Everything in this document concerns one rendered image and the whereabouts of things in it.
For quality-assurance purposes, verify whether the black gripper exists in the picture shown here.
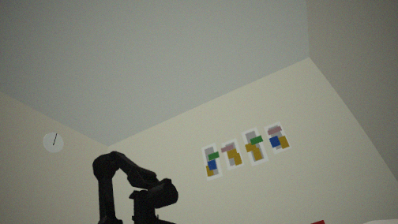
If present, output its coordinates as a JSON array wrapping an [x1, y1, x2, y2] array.
[[132, 210, 157, 224]]

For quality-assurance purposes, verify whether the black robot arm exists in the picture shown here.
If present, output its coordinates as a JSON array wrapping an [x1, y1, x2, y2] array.
[[92, 151, 178, 224]]

